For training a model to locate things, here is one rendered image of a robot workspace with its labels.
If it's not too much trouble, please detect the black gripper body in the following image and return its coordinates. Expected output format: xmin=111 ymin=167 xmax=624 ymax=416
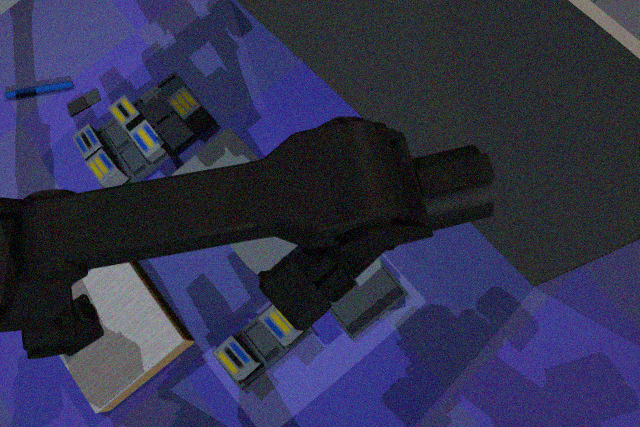
xmin=259 ymin=245 xmax=390 ymax=331

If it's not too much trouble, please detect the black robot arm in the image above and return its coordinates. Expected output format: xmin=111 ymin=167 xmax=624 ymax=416
xmin=0 ymin=116 xmax=495 ymax=359

